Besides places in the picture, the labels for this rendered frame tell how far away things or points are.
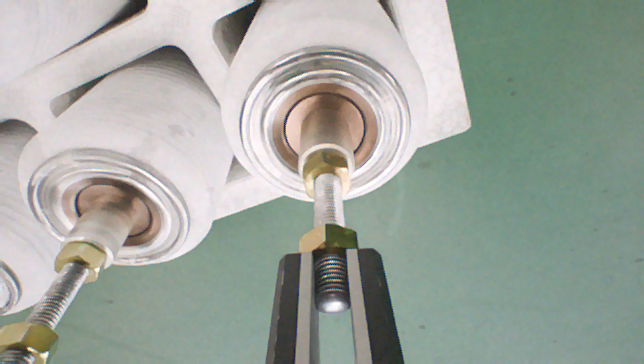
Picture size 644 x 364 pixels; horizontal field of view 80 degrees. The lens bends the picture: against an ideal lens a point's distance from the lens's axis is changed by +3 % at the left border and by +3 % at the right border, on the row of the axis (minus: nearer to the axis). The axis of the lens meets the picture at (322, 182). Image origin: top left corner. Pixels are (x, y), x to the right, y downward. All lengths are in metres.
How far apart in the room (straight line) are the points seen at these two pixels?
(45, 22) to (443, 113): 0.21
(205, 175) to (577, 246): 0.60
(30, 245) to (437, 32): 0.26
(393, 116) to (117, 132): 0.13
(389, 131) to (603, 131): 0.43
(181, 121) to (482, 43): 0.33
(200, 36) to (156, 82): 0.04
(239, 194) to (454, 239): 0.40
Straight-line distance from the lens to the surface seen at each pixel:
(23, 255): 0.28
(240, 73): 0.16
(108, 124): 0.20
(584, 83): 0.53
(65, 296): 0.19
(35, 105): 0.30
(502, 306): 0.78
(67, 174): 0.21
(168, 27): 0.24
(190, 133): 0.22
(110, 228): 0.20
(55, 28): 0.21
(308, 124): 0.16
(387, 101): 0.16
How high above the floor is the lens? 0.40
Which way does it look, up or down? 53 degrees down
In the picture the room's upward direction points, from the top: 178 degrees clockwise
